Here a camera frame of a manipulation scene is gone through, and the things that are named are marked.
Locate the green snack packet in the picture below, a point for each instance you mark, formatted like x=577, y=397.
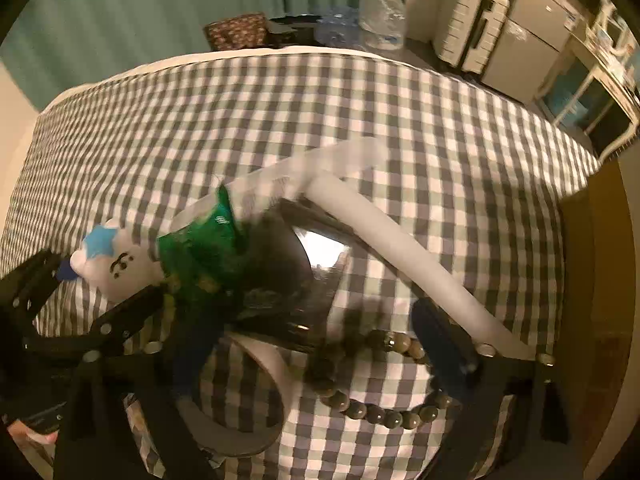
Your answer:
x=200, y=250

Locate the black bag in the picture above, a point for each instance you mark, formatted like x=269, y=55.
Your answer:
x=292, y=30

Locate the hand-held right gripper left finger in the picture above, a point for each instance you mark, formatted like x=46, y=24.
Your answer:
x=197, y=355

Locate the large clear water bottle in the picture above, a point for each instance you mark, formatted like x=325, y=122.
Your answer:
x=382, y=22

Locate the white foam tube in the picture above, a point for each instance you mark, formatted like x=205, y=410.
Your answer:
x=400, y=255

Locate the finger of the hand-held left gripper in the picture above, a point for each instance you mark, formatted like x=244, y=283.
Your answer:
x=115, y=322
x=64, y=271

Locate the white plush toy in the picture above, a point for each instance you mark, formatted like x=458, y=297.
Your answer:
x=120, y=265

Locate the white tape roll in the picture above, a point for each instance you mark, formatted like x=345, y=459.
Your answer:
x=280, y=385

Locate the white dressing table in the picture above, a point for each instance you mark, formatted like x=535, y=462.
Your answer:
x=595, y=90

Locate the crushed clear plastic bottles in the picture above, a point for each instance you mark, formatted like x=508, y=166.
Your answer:
x=337, y=27

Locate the white suitcase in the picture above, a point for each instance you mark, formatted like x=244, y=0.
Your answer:
x=465, y=20

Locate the wide green curtain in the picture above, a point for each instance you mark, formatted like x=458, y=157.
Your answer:
x=150, y=10

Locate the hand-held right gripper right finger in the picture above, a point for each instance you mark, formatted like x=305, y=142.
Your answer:
x=445, y=355

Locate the checkered bed sheet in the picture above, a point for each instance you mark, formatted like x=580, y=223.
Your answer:
x=300, y=110

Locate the white oval mirror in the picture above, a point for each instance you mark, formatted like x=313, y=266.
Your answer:
x=607, y=20

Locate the grey fridge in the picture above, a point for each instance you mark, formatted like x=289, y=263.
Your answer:
x=530, y=35

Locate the patterned gift bag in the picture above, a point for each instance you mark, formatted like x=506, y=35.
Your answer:
x=235, y=32

